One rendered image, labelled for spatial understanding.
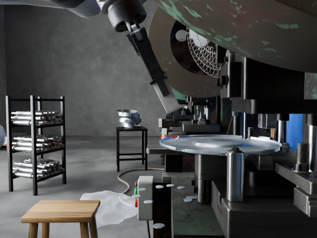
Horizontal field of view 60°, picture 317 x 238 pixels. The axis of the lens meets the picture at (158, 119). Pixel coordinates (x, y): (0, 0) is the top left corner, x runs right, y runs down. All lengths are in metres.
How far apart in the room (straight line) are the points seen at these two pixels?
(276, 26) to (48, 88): 7.77
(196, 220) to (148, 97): 6.77
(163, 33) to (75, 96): 5.83
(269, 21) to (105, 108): 7.25
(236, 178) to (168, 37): 1.63
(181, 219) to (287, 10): 0.46
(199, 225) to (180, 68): 1.55
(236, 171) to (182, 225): 0.15
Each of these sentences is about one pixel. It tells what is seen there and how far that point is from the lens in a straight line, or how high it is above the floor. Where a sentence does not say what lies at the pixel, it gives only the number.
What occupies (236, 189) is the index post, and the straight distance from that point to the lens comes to 0.53.
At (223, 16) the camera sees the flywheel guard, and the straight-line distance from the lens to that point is 0.30.
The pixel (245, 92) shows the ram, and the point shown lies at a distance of 0.63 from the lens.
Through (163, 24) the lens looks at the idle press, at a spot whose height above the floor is 1.44.
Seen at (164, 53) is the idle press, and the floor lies 1.24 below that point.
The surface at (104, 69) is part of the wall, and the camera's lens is 7.52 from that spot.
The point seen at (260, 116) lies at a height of 0.85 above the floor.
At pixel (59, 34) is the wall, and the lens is 8.03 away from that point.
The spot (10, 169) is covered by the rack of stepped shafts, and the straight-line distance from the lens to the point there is 3.13.
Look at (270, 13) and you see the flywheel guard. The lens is 0.26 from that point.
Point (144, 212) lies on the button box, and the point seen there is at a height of 0.52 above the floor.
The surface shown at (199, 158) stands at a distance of 0.65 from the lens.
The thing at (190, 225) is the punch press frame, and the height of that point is 0.65.
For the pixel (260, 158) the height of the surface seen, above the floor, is 0.76.
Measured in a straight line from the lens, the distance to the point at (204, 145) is 0.65.
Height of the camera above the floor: 0.88
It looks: 3 degrees down
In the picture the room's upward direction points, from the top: straight up
